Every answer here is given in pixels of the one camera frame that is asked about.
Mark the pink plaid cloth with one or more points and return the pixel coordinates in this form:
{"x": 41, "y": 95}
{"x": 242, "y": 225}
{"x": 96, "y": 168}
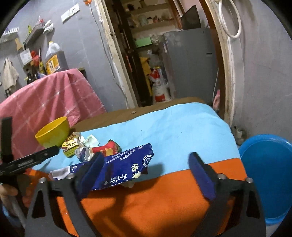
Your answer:
{"x": 66, "y": 93}

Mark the red white rice bag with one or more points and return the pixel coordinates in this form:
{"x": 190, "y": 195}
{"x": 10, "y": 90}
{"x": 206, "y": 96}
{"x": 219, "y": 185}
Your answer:
{"x": 160, "y": 92}

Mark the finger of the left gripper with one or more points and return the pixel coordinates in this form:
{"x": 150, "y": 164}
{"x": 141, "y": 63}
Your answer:
{"x": 33, "y": 159}

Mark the person left hand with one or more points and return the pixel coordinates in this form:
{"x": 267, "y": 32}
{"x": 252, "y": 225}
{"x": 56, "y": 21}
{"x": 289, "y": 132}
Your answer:
{"x": 6, "y": 192}

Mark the yellow snack wrapper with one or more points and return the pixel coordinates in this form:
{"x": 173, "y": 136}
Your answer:
{"x": 71, "y": 144}

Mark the blue plastic bucket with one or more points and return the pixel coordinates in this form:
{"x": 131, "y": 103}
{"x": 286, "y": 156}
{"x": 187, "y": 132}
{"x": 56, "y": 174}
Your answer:
{"x": 267, "y": 160}

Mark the white wall switch plate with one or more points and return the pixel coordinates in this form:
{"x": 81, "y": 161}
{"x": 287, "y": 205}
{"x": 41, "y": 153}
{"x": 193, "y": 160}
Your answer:
{"x": 68, "y": 14}

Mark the yellow plastic bowl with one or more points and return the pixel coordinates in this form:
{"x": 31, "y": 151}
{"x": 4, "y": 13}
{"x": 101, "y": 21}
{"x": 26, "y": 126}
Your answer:
{"x": 54, "y": 133}

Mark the blue milk powder bag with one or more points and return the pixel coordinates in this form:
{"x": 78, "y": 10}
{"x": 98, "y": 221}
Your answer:
{"x": 102, "y": 172}

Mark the dark sauce bottle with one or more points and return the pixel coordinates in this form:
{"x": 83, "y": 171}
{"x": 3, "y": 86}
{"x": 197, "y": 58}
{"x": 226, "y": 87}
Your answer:
{"x": 29, "y": 77}

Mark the green box on shelf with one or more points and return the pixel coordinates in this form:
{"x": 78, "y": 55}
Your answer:
{"x": 143, "y": 42}

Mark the wall shelf rack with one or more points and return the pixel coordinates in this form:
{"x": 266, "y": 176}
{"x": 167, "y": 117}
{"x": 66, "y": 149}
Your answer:
{"x": 33, "y": 36}

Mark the silver white wrapper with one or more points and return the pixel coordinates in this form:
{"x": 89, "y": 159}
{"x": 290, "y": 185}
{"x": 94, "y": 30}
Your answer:
{"x": 83, "y": 153}

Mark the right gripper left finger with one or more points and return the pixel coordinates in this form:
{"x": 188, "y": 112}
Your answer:
{"x": 44, "y": 217}

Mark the pale green paper wrapper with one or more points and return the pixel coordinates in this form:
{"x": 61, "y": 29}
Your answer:
{"x": 91, "y": 142}

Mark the white wall basket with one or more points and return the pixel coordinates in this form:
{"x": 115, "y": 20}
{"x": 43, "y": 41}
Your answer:
{"x": 10, "y": 31}

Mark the black monitor panel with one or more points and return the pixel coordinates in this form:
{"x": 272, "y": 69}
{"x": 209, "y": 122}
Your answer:
{"x": 191, "y": 20}

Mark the large oil jug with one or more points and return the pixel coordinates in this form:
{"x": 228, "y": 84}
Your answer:
{"x": 55, "y": 60}

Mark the floor drain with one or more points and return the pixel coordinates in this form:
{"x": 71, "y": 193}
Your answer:
{"x": 240, "y": 135}

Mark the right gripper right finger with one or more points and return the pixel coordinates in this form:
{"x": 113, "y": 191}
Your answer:
{"x": 235, "y": 208}

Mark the hanging beige towel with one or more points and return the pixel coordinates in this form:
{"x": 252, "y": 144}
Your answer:
{"x": 9, "y": 75}

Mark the red snack wrapper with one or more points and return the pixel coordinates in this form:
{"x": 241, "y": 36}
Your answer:
{"x": 110, "y": 148}

